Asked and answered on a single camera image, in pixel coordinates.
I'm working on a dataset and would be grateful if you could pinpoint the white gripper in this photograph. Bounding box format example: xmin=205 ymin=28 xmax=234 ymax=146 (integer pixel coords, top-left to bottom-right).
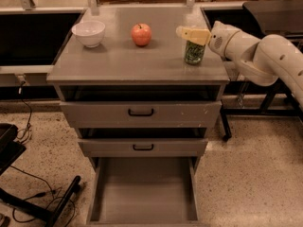
xmin=176 ymin=21 xmax=241 ymax=60

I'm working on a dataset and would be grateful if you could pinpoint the green soda can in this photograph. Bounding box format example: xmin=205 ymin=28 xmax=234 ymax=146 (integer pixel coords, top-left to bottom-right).
xmin=184 ymin=41 xmax=205 ymax=65

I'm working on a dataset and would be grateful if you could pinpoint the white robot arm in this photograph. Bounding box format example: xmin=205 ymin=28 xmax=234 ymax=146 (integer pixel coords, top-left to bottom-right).
xmin=176 ymin=21 xmax=303 ymax=107

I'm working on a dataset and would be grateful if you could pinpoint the grey top drawer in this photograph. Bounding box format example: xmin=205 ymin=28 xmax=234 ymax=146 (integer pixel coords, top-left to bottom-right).
xmin=61 ymin=102 xmax=221 ymax=128

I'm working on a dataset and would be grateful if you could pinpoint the grey middle drawer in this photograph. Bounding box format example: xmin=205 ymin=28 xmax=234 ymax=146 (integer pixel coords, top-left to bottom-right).
xmin=79 ymin=138 xmax=207 ymax=157

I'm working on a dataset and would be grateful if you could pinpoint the grey open bottom drawer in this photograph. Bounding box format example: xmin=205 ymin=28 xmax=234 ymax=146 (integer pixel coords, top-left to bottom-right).
xmin=86 ymin=157 xmax=200 ymax=227

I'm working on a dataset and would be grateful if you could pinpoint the red apple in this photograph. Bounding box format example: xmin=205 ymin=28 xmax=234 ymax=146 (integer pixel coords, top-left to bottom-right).
xmin=131 ymin=24 xmax=152 ymax=46

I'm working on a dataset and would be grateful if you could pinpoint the black rolling side table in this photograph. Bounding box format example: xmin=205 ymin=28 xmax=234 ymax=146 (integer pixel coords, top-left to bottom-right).
xmin=207 ymin=0 xmax=303 ymax=141

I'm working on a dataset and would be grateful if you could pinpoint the white ceramic bowl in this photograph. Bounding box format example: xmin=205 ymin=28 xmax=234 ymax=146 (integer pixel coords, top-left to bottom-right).
xmin=72 ymin=21 xmax=105 ymax=47

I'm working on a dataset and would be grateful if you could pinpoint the black stand base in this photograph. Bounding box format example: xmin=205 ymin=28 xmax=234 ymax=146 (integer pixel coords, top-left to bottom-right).
xmin=0 ymin=123 xmax=80 ymax=227

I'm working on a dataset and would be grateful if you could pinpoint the black hanging cable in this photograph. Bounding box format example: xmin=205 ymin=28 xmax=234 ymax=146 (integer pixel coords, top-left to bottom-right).
xmin=14 ymin=80 xmax=34 ymax=145

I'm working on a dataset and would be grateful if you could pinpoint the black floor cable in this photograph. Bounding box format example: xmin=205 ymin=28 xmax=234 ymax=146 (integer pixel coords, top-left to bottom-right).
xmin=9 ymin=165 xmax=78 ymax=227

